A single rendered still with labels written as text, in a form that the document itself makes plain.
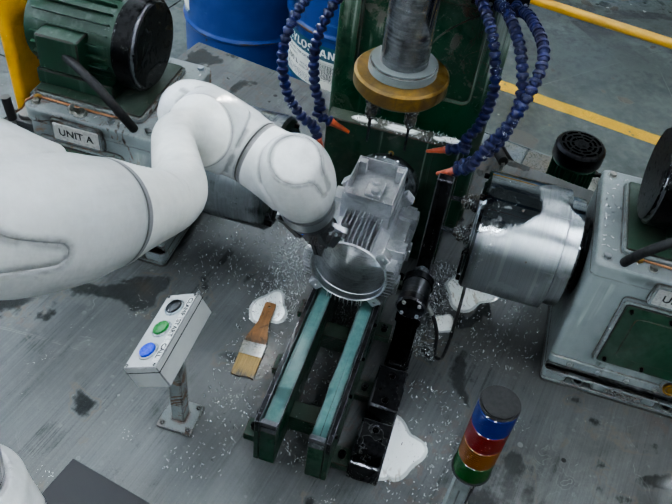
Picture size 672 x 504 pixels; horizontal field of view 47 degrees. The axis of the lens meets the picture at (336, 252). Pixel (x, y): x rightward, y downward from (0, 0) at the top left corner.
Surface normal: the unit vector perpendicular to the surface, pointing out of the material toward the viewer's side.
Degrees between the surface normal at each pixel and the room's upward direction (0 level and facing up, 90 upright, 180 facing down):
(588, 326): 89
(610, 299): 89
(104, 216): 68
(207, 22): 90
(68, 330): 0
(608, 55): 0
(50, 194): 46
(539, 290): 92
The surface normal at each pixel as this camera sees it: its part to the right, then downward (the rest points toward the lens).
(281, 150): -0.15, -0.29
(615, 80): 0.10, -0.69
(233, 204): -0.29, 0.69
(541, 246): -0.16, 0.08
